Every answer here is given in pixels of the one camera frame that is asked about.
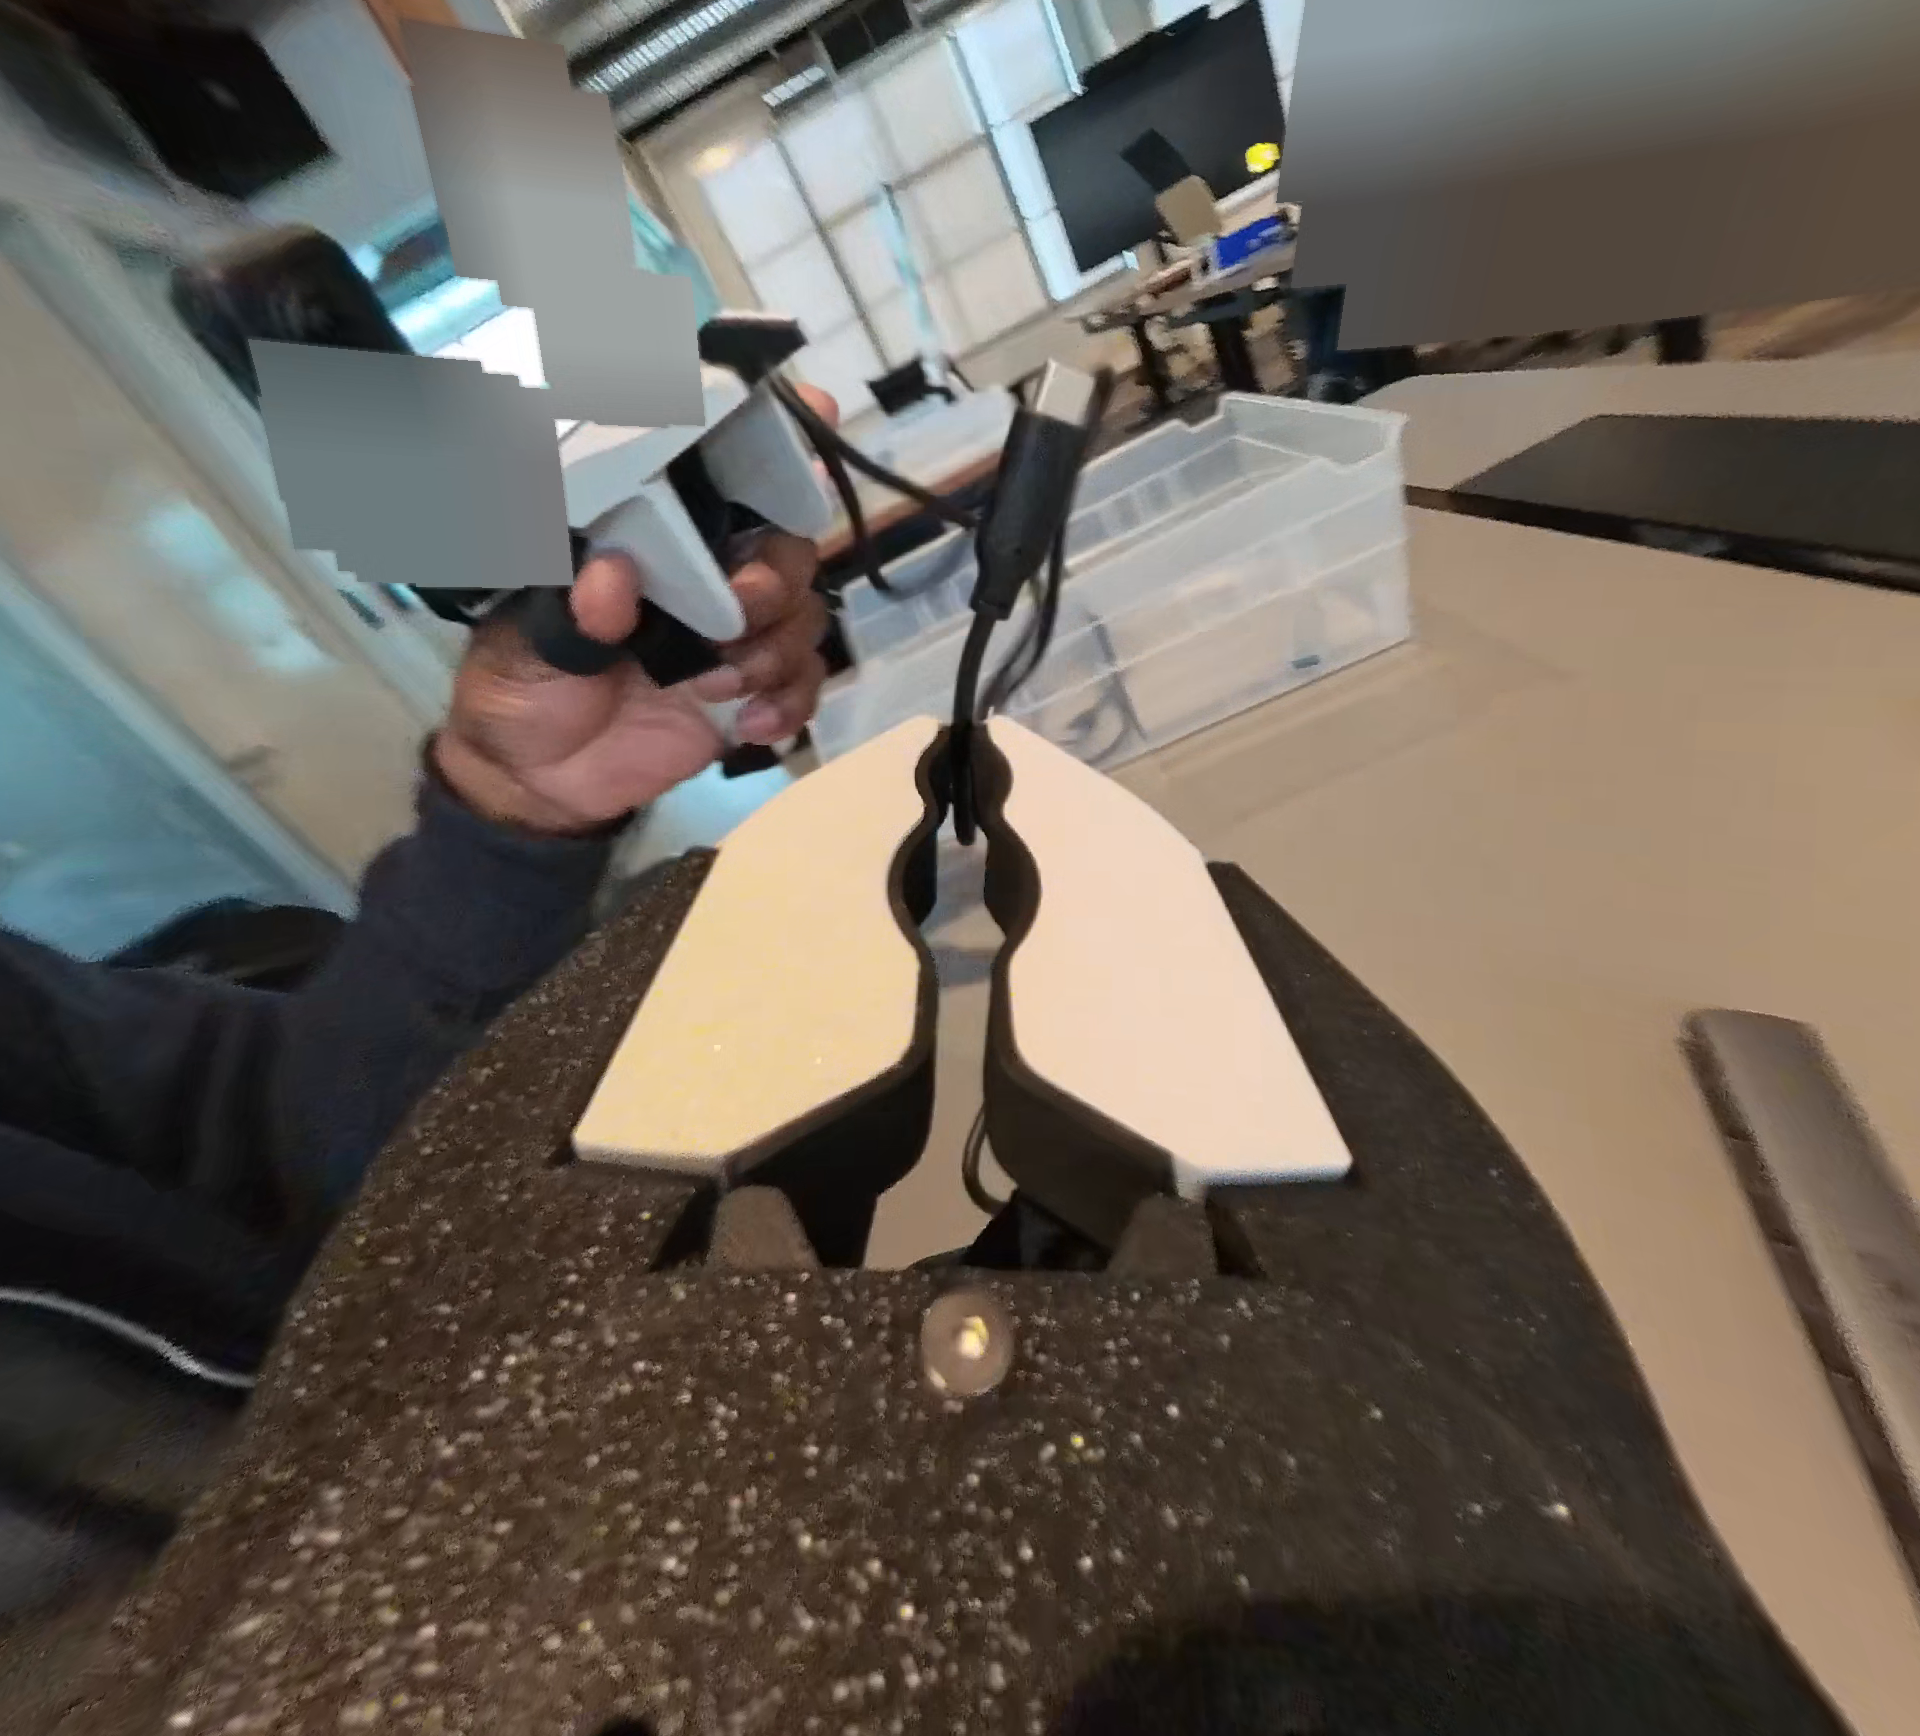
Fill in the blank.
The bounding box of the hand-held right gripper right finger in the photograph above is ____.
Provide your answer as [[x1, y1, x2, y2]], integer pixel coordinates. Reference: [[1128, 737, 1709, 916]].
[[967, 709, 1358, 1229]]

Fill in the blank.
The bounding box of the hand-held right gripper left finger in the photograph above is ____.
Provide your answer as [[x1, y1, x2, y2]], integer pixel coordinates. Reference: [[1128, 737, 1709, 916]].
[[564, 709, 967, 1229]]

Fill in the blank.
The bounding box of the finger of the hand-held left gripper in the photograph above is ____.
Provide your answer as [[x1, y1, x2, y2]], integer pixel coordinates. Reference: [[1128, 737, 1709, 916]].
[[708, 384, 850, 544]]

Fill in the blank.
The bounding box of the black usb cable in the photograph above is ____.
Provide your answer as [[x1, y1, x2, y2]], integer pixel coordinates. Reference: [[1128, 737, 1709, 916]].
[[787, 357, 1136, 1214]]

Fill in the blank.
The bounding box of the grey usb hub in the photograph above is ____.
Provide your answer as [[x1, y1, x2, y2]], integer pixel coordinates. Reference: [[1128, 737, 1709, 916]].
[[1681, 1007, 1920, 1594]]

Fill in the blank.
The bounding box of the person's left forearm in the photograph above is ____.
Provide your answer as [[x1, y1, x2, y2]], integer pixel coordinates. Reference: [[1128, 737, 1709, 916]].
[[0, 771, 637, 1391]]

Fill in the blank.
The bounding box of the person's left hand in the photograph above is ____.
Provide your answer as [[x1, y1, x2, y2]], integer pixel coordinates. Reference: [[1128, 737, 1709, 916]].
[[434, 529, 840, 838]]

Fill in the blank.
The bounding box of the clear plastic bin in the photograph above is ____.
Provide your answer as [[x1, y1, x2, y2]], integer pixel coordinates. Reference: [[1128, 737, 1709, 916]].
[[807, 389, 1414, 768]]

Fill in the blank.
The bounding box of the black monitor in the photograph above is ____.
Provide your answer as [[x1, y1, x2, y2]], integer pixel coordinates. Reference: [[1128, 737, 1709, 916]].
[[1025, 0, 1294, 272]]

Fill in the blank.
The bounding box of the black desk mat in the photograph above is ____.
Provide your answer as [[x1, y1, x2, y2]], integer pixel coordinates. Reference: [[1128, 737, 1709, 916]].
[[1403, 409, 1920, 594]]

